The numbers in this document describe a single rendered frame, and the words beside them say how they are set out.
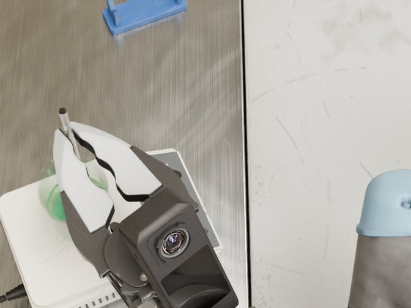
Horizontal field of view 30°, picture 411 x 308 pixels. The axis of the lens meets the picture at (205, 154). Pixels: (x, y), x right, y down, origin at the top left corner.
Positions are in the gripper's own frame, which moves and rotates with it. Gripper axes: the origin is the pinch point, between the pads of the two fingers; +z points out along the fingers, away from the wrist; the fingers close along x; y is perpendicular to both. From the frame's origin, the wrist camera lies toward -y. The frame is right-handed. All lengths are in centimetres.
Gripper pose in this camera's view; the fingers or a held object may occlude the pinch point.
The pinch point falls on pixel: (70, 135)
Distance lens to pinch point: 60.1
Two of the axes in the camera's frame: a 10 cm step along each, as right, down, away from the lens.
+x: 8.0, -5.4, 2.7
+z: -6.0, -7.4, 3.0
